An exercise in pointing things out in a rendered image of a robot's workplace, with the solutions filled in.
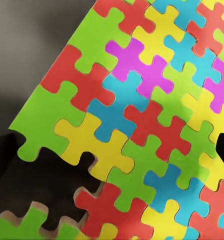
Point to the jigsaw puzzle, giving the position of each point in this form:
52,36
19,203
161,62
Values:
140,85

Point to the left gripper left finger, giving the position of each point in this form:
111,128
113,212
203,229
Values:
8,149

